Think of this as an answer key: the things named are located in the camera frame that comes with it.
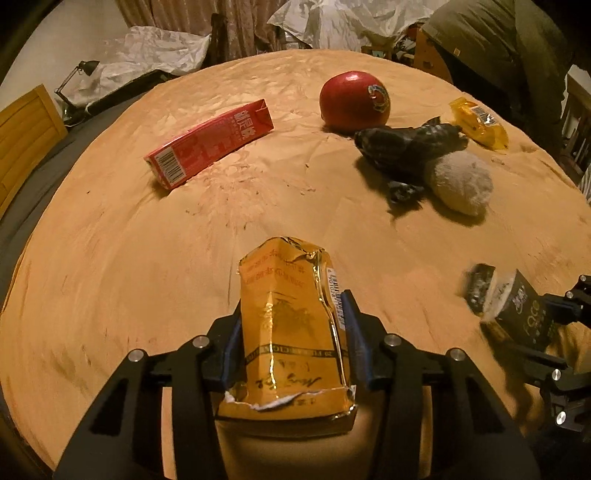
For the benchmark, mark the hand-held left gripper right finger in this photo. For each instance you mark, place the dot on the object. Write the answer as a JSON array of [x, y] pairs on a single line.
[[355, 332]]

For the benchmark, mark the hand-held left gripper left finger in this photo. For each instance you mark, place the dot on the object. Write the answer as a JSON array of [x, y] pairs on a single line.
[[231, 346]]

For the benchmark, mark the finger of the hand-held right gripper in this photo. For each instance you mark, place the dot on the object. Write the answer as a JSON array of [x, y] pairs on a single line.
[[558, 383], [570, 307]]

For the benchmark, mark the black yogurt cup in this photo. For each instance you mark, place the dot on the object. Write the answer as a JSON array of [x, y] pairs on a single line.
[[521, 309]]

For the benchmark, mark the gold cigarette pack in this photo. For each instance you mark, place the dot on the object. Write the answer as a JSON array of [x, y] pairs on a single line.
[[286, 332]]

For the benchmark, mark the white plush ball toy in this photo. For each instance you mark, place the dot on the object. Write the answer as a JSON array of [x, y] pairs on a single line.
[[461, 184]]

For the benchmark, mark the small black wrapper piece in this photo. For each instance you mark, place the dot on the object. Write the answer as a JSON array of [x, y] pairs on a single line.
[[404, 191]]

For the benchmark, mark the wooden chair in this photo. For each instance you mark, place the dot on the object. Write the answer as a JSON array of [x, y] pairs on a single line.
[[577, 124]]

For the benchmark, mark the black crumpled wrapper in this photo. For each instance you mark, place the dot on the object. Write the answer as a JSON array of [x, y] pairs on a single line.
[[401, 147]]

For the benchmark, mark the red drink carton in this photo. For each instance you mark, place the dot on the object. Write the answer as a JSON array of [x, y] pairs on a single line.
[[207, 143]]

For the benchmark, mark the yellow snack packet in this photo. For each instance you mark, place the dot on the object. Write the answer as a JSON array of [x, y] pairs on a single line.
[[480, 122]]

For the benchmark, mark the red apple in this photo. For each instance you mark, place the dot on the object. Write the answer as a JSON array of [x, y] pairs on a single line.
[[351, 99]]

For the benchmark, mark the grey bed sheet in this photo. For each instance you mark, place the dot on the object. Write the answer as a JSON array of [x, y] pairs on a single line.
[[55, 166]]

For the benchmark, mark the wooden dresser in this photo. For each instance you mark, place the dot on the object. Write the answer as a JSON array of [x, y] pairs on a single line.
[[431, 57]]

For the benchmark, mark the wooden headboard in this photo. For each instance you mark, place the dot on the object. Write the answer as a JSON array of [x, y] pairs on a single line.
[[27, 134]]

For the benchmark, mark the white plastic sheet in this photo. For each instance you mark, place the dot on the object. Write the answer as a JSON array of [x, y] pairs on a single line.
[[341, 21], [147, 53]]

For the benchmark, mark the black desk lamp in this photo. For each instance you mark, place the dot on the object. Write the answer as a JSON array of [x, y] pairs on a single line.
[[76, 78]]

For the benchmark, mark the brown curtain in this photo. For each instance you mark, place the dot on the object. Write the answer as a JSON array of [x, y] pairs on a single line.
[[184, 18]]

